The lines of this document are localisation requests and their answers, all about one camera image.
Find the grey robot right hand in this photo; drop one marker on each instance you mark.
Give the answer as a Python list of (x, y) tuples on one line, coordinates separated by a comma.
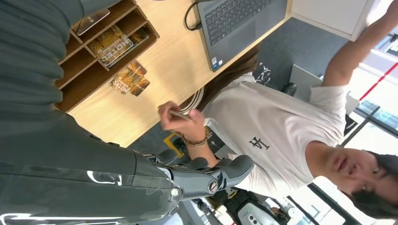
[(77, 174)]

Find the person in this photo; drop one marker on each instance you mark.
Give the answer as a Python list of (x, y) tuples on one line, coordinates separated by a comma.
[(280, 124)]

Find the wooden card holder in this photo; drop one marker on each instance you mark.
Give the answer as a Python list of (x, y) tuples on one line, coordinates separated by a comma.
[(84, 77)]

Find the chrome stool base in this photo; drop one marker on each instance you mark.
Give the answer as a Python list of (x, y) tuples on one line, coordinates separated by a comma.
[(264, 74)]

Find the grey cabinet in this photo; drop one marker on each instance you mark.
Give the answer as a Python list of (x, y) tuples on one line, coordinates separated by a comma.
[(303, 79)]

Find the grey laptop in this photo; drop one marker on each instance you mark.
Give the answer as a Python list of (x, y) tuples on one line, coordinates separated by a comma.
[(242, 24)]

